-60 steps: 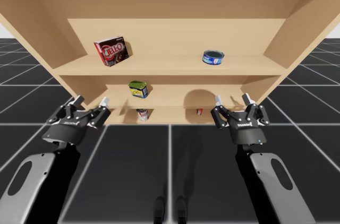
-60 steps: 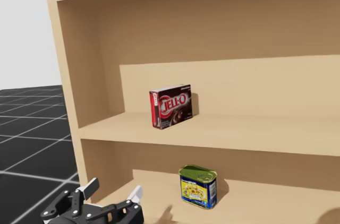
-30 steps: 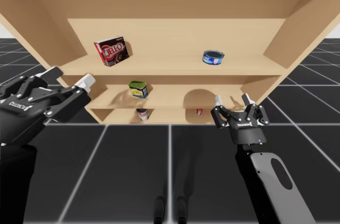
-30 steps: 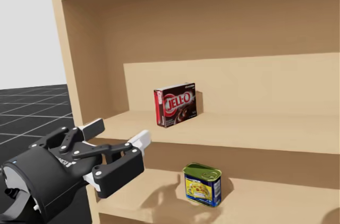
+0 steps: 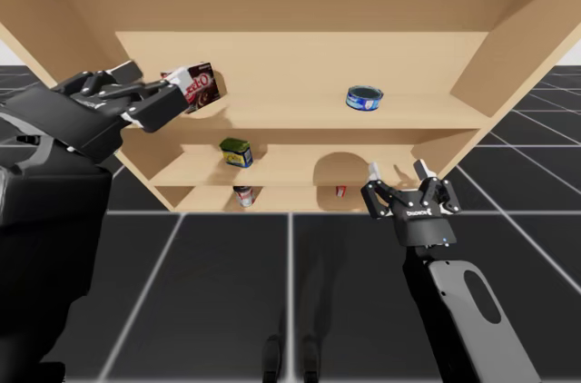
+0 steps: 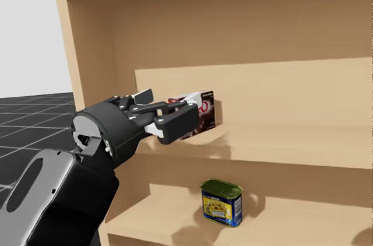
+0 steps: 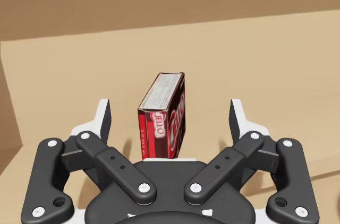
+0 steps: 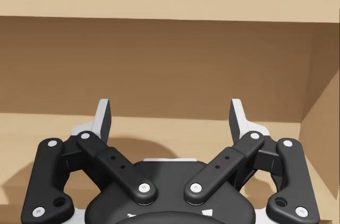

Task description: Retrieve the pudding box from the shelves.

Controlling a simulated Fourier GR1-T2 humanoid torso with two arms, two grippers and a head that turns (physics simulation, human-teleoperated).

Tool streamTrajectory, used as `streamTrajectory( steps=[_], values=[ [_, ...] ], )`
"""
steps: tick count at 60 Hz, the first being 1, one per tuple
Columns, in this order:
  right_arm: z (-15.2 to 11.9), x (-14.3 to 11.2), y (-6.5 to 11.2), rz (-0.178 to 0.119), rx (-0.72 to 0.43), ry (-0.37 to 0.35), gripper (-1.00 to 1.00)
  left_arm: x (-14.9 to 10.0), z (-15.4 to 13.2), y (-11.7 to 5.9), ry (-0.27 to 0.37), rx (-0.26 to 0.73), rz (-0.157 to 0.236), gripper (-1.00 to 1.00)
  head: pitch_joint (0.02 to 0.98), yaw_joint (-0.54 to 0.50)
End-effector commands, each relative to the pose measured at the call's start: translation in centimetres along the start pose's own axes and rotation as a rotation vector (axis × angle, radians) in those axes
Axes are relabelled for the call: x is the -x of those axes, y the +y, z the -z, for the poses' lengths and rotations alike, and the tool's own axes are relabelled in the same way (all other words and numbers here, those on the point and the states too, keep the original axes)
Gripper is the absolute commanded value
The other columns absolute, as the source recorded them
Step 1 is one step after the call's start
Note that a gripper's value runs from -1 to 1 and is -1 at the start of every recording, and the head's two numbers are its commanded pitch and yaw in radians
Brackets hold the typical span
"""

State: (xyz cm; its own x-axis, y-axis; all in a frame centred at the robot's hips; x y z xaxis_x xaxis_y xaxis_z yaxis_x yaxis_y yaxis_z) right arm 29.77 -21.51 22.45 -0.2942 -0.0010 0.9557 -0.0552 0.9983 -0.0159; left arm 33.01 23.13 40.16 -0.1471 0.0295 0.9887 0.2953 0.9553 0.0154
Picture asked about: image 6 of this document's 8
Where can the pale wooden shelf unit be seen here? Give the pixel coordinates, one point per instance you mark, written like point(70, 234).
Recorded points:
point(247, 39)

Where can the brown and red carton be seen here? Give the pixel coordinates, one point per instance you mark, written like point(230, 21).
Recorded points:
point(207, 112)

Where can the green and blue rectangular can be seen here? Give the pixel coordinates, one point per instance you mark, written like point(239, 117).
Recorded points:
point(223, 202)

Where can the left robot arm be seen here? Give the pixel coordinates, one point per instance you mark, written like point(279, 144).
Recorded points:
point(58, 199)

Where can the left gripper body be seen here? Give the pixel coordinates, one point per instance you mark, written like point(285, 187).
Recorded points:
point(116, 132)

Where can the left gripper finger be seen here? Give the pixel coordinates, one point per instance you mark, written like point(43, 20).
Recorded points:
point(140, 97)
point(177, 120)

